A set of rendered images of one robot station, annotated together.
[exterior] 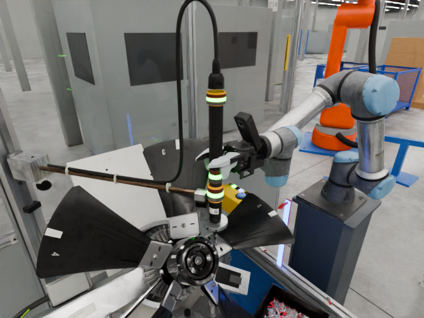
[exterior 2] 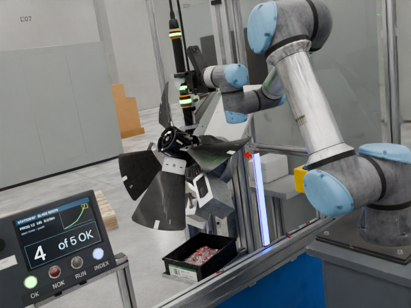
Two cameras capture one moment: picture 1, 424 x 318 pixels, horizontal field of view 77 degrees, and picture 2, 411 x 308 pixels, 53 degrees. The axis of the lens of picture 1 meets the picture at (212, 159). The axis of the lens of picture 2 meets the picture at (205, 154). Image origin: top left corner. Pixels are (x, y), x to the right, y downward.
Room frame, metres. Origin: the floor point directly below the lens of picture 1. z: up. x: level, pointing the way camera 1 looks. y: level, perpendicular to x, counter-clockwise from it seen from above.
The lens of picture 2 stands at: (0.71, -1.58, 1.51)
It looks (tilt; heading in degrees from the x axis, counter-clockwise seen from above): 13 degrees down; 92
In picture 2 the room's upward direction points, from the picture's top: 8 degrees counter-clockwise
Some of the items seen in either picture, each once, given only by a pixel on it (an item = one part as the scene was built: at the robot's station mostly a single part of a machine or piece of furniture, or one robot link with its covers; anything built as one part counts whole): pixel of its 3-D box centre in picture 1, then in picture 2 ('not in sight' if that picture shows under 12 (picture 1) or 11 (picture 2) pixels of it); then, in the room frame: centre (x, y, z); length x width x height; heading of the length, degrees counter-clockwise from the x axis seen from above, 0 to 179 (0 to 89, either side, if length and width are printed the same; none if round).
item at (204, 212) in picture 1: (211, 208); (188, 115); (0.60, 0.00, 1.31); 0.09 x 0.07 x 0.10; 74
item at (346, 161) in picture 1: (347, 166); (383, 170); (1.09, -0.62, 1.19); 0.13 x 0.12 x 0.14; 23
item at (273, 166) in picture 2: not in sight; (266, 167); (0.93, 0.50, 0.92); 0.17 x 0.16 x 0.11; 39
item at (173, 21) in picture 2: (215, 157); (181, 74); (0.60, -0.01, 1.46); 0.04 x 0.04 x 0.46
